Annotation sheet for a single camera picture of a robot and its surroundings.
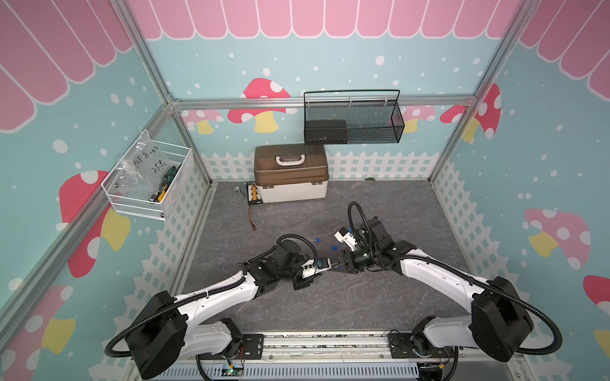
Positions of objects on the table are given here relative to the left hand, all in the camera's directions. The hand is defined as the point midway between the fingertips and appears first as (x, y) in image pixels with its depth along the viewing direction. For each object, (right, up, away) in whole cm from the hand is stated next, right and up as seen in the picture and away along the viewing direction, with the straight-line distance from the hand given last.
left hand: (316, 271), depth 81 cm
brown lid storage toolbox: (-10, +37, +17) cm, 42 cm away
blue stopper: (+1, +8, +18) cm, 20 cm away
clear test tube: (-2, +8, +20) cm, 21 cm away
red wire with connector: (-30, +19, +29) cm, 46 cm away
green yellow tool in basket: (-47, +31, -7) cm, 56 cm away
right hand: (+4, +3, -5) cm, 7 cm away
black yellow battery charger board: (-30, +28, +32) cm, 52 cm away
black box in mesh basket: (+4, +50, +8) cm, 51 cm away
